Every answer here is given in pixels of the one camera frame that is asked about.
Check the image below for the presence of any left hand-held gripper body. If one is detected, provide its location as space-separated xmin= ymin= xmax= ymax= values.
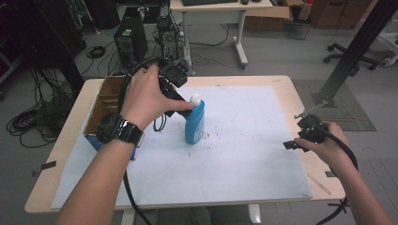
xmin=159 ymin=58 xmax=191 ymax=89

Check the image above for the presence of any black metal post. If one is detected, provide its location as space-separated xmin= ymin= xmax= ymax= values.
xmin=311 ymin=0 xmax=398 ymax=108

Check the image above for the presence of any dark curtain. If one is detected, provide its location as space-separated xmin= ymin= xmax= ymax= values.
xmin=0 ymin=0 xmax=86 ymax=95

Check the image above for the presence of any white table leg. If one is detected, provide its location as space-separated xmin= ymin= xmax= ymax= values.
xmin=248 ymin=203 xmax=263 ymax=225

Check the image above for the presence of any coiled black cable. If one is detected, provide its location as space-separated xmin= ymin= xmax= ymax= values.
xmin=84 ymin=45 xmax=107 ymax=60

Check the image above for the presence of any thick black left gripper cable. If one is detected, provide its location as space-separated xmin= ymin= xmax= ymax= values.
xmin=116 ymin=56 xmax=167 ymax=225

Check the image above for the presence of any blue bottle with white cap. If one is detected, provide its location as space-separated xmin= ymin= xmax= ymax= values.
xmin=184 ymin=93 xmax=207 ymax=145

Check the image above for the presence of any person's right hand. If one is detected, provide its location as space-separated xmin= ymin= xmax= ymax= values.
xmin=294 ymin=121 xmax=350 ymax=170

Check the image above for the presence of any black computer tower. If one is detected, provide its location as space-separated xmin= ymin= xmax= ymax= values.
xmin=113 ymin=16 xmax=149 ymax=71

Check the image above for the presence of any black office chair base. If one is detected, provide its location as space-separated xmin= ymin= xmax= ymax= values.
xmin=323 ymin=42 xmax=380 ymax=78

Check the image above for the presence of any brown cabinet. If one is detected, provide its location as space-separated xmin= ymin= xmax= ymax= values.
xmin=309 ymin=0 xmax=374 ymax=31

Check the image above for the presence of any thin black cable loop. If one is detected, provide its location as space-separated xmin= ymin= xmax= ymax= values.
xmin=152 ymin=112 xmax=168 ymax=133

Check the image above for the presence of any black wristwatch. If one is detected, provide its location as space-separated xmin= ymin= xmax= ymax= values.
xmin=95 ymin=112 xmax=145 ymax=148

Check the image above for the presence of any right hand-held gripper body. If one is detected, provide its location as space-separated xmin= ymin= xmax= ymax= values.
xmin=294 ymin=101 xmax=329 ymax=145

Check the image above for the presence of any person's left hand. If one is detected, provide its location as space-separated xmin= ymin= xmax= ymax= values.
xmin=120 ymin=64 xmax=194 ymax=131

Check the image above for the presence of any cardboard box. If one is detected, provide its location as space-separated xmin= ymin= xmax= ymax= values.
xmin=243 ymin=5 xmax=291 ymax=32
xmin=83 ymin=74 xmax=137 ymax=162

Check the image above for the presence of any grey floor mat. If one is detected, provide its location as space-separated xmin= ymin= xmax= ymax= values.
xmin=292 ymin=79 xmax=377 ymax=132

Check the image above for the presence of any white desk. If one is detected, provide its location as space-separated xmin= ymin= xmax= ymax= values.
xmin=169 ymin=0 xmax=274 ymax=70

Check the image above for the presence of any black keyboard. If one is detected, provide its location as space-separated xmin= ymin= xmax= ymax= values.
xmin=182 ymin=0 xmax=239 ymax=8

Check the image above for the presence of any black tape cross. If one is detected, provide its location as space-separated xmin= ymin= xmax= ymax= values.
xmin=327 ymin=198 xmax=350 ymax=216

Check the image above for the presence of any black wire rack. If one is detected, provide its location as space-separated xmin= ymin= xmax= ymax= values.
xmin=287 ymin=15 xmax=313 ymax=41

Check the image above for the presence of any bundle of black floor cables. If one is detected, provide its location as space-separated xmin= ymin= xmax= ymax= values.
xmin=6 ymin=67 xmax=77 ymax=150

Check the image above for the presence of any flat cardboard box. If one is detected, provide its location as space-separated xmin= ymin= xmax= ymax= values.
xmin=243 ymin=5 xmax=291 ymax=32

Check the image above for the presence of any open computer case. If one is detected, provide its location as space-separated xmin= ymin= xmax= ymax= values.
xmin=155 ymin=14 xmax=180 ymax=61

